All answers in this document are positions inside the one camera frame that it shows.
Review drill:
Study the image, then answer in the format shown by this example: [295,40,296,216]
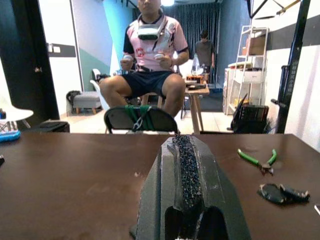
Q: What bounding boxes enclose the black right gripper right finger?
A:
[180,135,252,240]

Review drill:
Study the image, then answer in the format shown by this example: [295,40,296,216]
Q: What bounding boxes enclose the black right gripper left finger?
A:
[129,136,201,240]

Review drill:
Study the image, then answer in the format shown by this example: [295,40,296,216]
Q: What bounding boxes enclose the silver carabiner clip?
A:
[131,105,153,133]

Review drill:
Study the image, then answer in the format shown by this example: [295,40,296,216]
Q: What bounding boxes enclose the black equipment case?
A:
[229,93,271,134]

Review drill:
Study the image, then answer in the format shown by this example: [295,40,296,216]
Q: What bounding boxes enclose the black folding chair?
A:
[103,105,180,135]

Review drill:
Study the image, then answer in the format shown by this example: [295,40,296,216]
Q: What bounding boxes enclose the wooden side table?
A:
[183,74,211,135]

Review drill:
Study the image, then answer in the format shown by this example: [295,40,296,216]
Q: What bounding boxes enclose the white moulded chair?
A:
[89,68,111,112]

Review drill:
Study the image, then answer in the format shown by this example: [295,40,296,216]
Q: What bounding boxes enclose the grey ottoman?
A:
[72,90,103,115]

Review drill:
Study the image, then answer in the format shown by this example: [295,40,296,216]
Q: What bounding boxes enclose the black floor box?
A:
[23,120,71,134]

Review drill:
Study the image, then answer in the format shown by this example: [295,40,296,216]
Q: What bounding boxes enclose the white shelf rack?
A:
[223,24,271,116]

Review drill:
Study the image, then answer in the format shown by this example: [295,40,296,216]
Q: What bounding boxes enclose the seated person in pink shirt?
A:
[98,0,190,118]

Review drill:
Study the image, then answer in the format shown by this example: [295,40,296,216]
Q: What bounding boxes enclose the standing person in grey shirt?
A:
[194,29,216,85]

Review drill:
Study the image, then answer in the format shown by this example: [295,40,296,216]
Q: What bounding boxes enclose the blue plastic tray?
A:
[0,129,22,144]

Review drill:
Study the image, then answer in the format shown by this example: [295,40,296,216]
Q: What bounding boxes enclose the brown cardboard box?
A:
[246,35,267,56]

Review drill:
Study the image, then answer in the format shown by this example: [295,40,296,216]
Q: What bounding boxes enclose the white chair with wooden legs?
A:
[0,96,35,131]

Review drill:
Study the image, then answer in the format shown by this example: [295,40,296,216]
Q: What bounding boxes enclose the white VR headset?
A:
[136,23,161,41]

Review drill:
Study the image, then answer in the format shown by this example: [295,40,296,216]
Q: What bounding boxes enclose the dark blue curtain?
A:
[159,2,222,83]

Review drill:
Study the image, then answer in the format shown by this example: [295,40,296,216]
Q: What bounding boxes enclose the black door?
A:
[0,0,61,131]

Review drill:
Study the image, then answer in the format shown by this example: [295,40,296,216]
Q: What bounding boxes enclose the green handled pliers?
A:
[237,148,278,176]

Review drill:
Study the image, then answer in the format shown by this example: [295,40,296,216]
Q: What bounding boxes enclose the green strap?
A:
[124,104,155,131]

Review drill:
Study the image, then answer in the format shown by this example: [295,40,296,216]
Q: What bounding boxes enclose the black metal stand post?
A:
[270,0,313,135]

